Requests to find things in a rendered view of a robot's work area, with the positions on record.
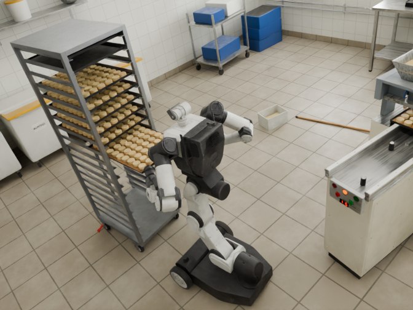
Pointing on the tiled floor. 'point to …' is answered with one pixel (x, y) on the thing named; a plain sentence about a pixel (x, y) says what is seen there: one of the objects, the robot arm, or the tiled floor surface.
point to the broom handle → (333, 123)
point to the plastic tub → (272, 117)
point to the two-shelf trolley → (217, 41)
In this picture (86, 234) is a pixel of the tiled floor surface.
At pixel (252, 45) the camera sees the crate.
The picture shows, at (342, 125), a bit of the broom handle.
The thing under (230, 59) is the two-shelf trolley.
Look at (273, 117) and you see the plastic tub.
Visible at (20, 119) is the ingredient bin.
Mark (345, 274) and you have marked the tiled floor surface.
